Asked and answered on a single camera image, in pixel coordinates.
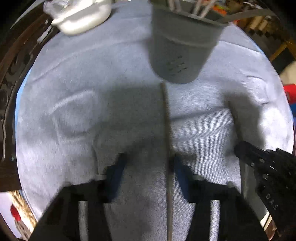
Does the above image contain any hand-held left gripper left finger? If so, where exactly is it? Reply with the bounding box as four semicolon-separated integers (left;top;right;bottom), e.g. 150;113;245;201
29;153;128;241

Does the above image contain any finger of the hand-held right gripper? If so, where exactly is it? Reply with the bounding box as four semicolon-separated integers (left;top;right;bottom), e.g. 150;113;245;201
234;141;258;167

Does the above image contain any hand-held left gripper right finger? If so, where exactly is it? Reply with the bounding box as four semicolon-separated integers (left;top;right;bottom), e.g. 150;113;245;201
172;155;266;241

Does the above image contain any single thin metal chopstick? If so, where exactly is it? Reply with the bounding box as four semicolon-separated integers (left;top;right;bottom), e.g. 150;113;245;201
160;83;174;241

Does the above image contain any perforated steel utensil holder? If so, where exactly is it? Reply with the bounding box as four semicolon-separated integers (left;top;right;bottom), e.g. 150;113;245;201
147;0;228;84

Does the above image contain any bunch of steel chopsticks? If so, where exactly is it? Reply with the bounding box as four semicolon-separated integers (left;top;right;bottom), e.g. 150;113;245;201
166;0;218;18

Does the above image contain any red plastic chair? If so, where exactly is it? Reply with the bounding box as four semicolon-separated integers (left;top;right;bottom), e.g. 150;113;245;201
283;84;296;104

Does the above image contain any grey table cloth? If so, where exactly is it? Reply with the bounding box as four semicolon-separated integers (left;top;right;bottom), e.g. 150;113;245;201
15;0;295;241

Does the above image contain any blue table cover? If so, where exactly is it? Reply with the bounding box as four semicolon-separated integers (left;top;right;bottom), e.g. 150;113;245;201
14;66;31;123

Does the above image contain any white bowl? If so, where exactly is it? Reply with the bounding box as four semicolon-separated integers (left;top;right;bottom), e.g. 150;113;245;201
51;0;112;36

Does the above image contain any clear plastic bag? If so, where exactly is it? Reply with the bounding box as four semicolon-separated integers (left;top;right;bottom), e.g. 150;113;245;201
43;0;97;18

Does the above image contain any long-handled steel spoon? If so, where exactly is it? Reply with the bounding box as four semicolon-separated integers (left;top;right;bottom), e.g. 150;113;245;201
217;8;282;24

